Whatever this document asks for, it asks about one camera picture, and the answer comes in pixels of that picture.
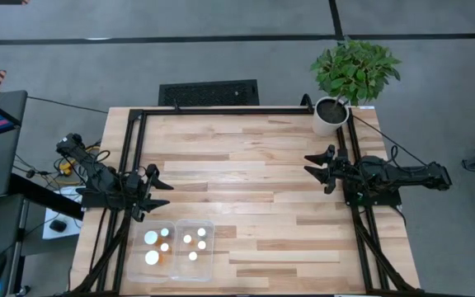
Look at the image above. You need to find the white plant pot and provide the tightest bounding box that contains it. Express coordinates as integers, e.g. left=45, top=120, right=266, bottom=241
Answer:
left=312, top=96, right=350, bottom=138

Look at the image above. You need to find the black aluminium table frame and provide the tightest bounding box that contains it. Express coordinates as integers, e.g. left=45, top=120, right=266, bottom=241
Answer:
left=62, top=106, right=424, bottom=297

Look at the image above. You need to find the large orange pill bottle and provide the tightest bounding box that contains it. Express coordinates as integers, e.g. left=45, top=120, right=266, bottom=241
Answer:
left=143, top=229, right=164, bottom=248
left=143, top=249, right=167, bottom=267

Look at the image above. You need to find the green leafy plant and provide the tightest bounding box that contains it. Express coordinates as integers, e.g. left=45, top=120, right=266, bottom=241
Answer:
left=309, top=37, right=402, bottom=107

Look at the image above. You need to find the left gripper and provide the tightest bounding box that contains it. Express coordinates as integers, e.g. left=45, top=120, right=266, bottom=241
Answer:
left=125, top=163, right=175, bottom=223

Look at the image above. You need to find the long black arm cable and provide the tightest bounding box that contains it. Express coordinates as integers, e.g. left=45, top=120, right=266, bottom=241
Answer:
left=349, top=113, right=430, bottom=168

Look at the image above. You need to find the yellow cable bundle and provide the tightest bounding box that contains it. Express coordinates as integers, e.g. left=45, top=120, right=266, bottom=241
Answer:
left=54, top=152, right=82, bottom=186

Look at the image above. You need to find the thin black floor cable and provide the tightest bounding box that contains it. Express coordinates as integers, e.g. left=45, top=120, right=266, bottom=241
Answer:
left=26, top=95, right=110, bottom=115

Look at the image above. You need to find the black perforated floor grate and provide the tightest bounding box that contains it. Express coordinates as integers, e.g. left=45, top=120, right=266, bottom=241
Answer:
left=158, top=78, right=261, bottom=107

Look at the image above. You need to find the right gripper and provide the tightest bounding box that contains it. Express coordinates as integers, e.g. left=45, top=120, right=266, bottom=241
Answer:
left=303, top=144, right=363, bottom=196

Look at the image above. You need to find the clear plastic bin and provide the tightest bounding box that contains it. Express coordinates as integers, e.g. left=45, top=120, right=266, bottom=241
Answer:
left=170, top=218, right=216, bottom=283
left=125, top=219, right=177, bottom=285

